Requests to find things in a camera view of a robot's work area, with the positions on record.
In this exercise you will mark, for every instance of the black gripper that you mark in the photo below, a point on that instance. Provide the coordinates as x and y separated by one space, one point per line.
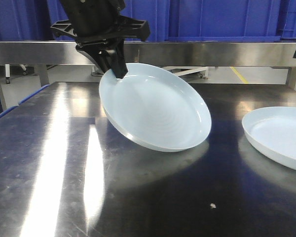
100 20

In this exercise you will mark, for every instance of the pale blue plate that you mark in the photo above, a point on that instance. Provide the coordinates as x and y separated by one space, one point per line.
272 131
155 108

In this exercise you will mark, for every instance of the middle blue plastic crate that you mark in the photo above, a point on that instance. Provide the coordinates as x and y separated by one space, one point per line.
156 12

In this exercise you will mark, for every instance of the blue plastic crate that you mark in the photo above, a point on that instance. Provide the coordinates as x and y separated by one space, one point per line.
156 12
224 20
29 19

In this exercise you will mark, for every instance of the right blue plastic crate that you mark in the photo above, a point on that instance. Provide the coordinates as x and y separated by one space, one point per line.
224 20

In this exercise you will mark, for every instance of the left blue plastic crate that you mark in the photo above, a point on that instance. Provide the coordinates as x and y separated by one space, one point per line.
29 19

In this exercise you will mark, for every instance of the far right blue crate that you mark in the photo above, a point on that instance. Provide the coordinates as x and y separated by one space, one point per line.
286 27

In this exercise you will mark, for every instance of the stainless steel shelf rail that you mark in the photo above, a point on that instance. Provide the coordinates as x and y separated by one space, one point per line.
220 54

